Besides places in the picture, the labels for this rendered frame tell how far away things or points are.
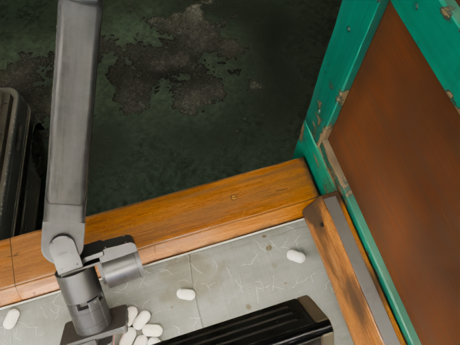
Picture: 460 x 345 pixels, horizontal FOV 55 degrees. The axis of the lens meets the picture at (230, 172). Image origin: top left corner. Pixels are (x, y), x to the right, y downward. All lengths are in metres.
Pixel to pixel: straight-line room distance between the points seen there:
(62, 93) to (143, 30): 1.53
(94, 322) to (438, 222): 0.51
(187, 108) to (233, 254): 1.10
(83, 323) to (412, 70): 0.57
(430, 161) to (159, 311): 0.53
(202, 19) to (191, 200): 1.41
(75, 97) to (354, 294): 0.52
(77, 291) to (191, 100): 1.30
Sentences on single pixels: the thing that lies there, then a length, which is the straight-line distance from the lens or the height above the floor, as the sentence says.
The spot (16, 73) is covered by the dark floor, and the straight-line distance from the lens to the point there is 2.16.
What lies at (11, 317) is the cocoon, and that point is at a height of 0.76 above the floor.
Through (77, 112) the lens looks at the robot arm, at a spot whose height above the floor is 1.05.
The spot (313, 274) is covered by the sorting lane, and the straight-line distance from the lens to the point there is 0.86.
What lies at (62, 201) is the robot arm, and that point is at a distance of 0.66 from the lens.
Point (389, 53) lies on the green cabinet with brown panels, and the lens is 0.58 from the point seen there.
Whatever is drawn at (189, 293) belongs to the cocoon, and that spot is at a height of 0.76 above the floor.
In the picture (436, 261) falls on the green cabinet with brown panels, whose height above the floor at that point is 1.02.
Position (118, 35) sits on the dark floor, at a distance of 2.15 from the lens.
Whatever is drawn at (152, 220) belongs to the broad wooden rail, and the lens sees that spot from 0.85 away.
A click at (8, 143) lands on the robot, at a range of 1.54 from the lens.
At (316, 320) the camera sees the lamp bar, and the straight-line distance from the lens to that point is 0.47.
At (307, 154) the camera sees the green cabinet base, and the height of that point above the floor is 0.77.
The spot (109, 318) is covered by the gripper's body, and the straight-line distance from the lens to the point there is 0.76.
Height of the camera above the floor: 1.57
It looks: 65 degrees down
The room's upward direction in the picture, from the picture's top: 2 degrees clockwise
